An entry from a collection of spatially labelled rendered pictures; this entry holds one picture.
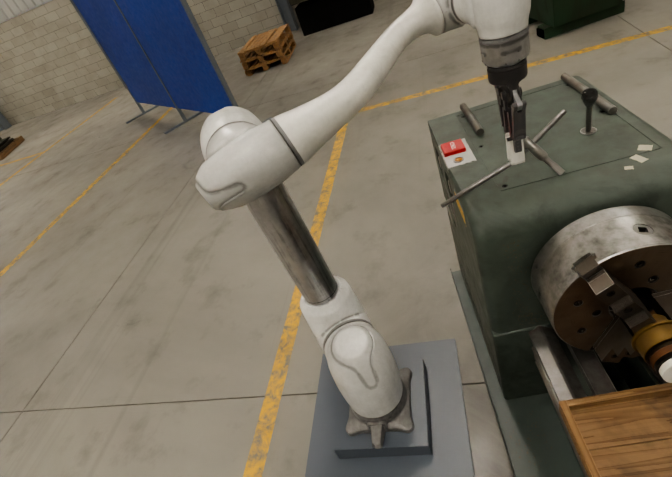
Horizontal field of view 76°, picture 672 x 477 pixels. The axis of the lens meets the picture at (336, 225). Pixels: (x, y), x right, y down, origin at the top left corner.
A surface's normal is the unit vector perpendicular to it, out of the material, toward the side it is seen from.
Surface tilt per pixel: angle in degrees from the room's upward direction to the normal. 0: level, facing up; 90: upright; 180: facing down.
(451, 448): 0
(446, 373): 0
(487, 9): 92
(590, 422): 0
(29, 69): 90
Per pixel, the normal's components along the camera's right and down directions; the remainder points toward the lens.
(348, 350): -0.28, -0.72
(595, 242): -0.62, -0.63
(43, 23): -0.13, 0.62
